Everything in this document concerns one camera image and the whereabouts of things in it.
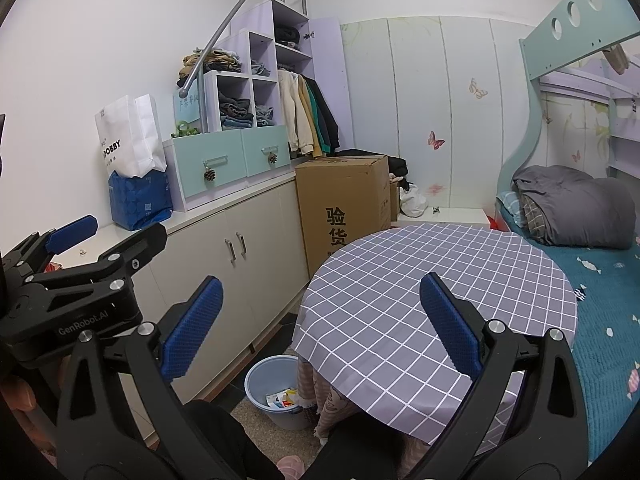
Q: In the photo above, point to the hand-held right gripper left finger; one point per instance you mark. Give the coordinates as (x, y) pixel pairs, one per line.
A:
(192, 330)

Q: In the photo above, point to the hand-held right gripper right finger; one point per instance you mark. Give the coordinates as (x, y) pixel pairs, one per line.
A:
(450, 325)

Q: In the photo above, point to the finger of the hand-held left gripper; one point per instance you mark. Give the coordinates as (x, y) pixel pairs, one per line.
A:
(135, 250)
(75, 232)

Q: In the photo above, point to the blue plastic bin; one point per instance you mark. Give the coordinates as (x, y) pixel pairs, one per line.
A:
(260, 380)

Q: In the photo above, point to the orange white plastic bag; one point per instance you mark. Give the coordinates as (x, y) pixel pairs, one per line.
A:
(287, 399)

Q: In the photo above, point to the person's left hand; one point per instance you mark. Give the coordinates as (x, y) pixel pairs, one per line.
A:
(22, 405)

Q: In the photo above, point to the blue tissue pack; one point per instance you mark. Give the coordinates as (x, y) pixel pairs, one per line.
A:
(140, 200)

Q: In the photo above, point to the white low cabinet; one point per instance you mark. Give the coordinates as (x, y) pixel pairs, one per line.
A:
(200, 240)

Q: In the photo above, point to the grey checked tablecloth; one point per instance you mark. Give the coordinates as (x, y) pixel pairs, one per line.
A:
(380, 270)

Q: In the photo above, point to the white low platform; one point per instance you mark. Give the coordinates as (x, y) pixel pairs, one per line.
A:
(450, 217)

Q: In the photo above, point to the red mat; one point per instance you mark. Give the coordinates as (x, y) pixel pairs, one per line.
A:
(492, 224)

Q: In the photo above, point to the white paper bag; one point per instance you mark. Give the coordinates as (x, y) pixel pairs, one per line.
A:
(130, 130)

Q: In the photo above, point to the large teal drawer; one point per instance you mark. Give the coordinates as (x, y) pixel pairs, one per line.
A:
(200, 152)

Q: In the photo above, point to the blue plaid pillow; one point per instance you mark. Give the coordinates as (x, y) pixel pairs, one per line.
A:
(507, 205)

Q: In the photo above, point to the pale pink butterfly sticker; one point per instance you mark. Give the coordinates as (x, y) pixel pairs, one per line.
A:
(435, 189)

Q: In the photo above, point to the small cardboard box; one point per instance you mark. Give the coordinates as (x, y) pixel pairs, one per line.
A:
(394, 200)

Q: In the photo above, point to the pink quilted table skirt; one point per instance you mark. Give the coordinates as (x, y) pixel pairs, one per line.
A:
(325, 400)

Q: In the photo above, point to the small teal drawer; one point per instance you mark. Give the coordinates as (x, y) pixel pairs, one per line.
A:
(255, 157)

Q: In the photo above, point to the teal paper sign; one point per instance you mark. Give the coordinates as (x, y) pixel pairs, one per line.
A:
(187, 107)

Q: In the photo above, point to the pink slipper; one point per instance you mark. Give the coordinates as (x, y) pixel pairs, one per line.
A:
(291, 467)

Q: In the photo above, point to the grey quilt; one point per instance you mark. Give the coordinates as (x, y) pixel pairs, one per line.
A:
(575, 205)

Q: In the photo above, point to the tall cardboard box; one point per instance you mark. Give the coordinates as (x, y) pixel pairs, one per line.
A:
(340, 185)

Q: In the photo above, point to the small folded jeans pile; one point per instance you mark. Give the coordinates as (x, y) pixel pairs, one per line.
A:
(265, 116)

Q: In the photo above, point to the folded khaki clothes pile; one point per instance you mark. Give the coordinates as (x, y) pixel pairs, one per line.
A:
(215, 62)

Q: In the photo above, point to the cream hanging jacket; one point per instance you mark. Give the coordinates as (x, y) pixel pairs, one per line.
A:
(295, 115)

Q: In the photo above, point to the green hanging garment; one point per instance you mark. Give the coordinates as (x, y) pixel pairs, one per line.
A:
(320, 132)

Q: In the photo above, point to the folded grey clothes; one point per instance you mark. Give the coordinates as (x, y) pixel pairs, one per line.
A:
(260, 68)

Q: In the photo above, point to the dark hanging jacket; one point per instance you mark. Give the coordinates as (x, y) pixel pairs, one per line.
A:
(331, 120)

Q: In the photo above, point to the grey metal handrail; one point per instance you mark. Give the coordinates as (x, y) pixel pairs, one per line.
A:
(225, 25)

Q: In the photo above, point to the folded black clothes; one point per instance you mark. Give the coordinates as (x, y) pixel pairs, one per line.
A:
(288, 36)

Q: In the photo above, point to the lilac stepped cubby shelf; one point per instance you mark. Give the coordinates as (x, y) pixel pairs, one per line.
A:
(325, 60)

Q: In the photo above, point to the brown hanging pouch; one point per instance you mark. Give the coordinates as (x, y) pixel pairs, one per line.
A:
(615, 58)

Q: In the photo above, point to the pink butterfly wall sticker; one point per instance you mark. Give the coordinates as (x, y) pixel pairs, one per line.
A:
(436, 140)

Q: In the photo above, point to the cream butterfly wall sticker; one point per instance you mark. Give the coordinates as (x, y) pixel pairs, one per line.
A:
(477, 89)

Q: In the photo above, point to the teal bunk bed frame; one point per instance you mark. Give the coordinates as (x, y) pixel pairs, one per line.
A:
(545, 55)

